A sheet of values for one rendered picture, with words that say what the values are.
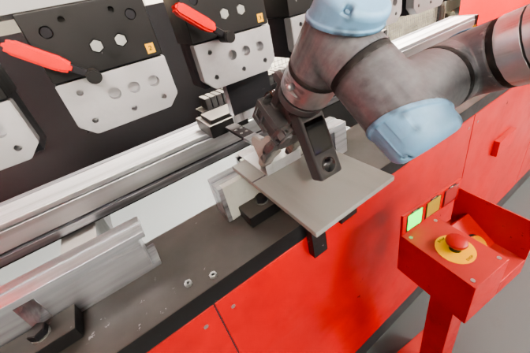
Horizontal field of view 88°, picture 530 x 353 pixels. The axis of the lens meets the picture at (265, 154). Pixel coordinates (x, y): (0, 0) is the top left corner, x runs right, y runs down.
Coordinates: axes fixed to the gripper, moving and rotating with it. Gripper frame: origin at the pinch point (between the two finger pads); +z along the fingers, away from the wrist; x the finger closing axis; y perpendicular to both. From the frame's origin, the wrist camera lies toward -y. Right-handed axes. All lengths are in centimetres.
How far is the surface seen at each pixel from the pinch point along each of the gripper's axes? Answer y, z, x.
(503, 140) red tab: -32, 24, -100
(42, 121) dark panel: 51, 30, 41
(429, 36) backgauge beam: 22, 23, -112
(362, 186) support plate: -13.6, -10.7, -4.8
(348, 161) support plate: -8.6, -6.5, -8.9
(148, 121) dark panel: 44, 39, 14
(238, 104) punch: 13.2, -3.6, 1.9
